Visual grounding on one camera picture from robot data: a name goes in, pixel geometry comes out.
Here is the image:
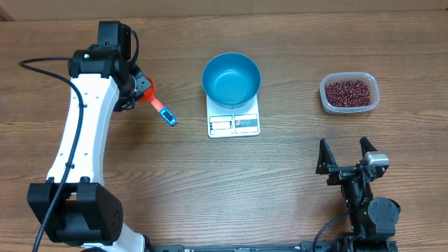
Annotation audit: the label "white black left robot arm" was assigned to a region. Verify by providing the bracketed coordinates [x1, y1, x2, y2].
[27, 21, 152, 251]

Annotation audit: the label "red beans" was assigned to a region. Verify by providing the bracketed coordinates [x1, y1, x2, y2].
[324, 80, 371, 107]

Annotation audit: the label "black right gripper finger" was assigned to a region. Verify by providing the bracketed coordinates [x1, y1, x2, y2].
[316, 139, 337, 175]
[359, 136, 377, 156]

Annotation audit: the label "clear plastic container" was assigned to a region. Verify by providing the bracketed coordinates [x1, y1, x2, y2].
[320, 72, 380, 114]

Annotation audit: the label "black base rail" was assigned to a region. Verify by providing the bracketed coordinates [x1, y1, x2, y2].
[80, 241, 398, 252]

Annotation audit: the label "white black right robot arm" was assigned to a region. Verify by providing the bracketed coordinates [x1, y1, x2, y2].
[311, 136, 401, 252]

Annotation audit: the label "orange scoop with blue handle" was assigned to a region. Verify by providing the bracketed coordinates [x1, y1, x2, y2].
[139, 77, 178, 127]

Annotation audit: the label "white digital kitchen scale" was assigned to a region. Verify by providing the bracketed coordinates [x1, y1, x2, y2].
[206, 96, 260, 139]

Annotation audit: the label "blue bowl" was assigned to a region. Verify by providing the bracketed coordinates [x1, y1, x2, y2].
[202, 52, 262, 109]

